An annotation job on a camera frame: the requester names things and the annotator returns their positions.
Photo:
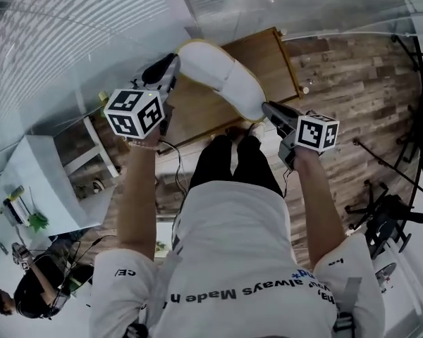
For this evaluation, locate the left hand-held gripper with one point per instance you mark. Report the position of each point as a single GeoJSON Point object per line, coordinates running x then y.
{"type": "Point", "coordinates": [134, 113]}

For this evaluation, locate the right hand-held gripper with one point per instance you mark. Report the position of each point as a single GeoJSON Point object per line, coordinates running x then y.
{"type": "Point", "coordinates": [317, 132]}

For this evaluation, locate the white slipper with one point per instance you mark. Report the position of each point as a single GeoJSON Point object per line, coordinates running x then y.
{"type": "Point", "coordinates": [225, 79]}

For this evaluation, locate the person's left forearm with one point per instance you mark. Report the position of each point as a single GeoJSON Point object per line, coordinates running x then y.
{"type": "Point", "coordinates": [137, 206]}

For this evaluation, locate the person's right forearm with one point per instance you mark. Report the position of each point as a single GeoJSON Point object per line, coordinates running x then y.
{"type": "Point", "coordinates": [320, 217]}

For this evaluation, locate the person's right white shoe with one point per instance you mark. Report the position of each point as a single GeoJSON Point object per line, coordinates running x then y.
{"type": "Point", "coordinates": [258, 130]}

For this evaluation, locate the person's black trousers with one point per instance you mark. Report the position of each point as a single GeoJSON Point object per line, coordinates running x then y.
{"type": "Point", "coordinates": [215, 164]}

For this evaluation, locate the glass partition with blinds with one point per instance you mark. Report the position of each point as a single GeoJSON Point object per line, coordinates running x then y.
{"type": "Point", "coordinates": [74, 65]}

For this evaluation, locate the person's white t-shirt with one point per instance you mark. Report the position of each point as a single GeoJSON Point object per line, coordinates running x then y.
{"type": "Point", "coordinates": [232, 241]}

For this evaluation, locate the white table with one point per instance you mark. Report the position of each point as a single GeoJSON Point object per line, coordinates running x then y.
{"type": "Point", "coordinates": [53, 188]}

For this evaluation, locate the round grey disc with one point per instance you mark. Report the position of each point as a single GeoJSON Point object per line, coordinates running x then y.
{"type": "Point", "coordinates": [386, 273]}

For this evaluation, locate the green artificial leaf stem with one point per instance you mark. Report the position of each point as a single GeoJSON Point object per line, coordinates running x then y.
{"type": "Point", "coordinates": [38, 220]}

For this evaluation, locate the white ridged device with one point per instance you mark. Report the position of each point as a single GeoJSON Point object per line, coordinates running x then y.
{"type": "Point", "coordinates": [16, 208]}

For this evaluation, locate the white metal frame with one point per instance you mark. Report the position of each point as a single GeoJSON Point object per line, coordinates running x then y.
{"type": "Point", "coordinates": [101, 146]}

